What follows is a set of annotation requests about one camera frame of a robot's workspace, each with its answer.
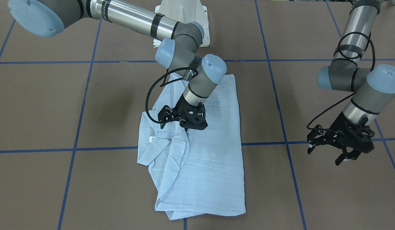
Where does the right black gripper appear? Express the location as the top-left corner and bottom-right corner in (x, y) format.
(158, 96), (208, 130)

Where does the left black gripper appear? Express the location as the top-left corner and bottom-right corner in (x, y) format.
(307, 112), (375, 166)

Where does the light blue button shirt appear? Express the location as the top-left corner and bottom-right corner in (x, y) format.
(137, 74), (246, 221)

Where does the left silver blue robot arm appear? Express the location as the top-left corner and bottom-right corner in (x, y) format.
(307, 0), (395, 166)

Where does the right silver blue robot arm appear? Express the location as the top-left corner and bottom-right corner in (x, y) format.
(8, 0), (227, 130)

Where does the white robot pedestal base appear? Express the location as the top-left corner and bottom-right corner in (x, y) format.
(155, 0), (210, 48)

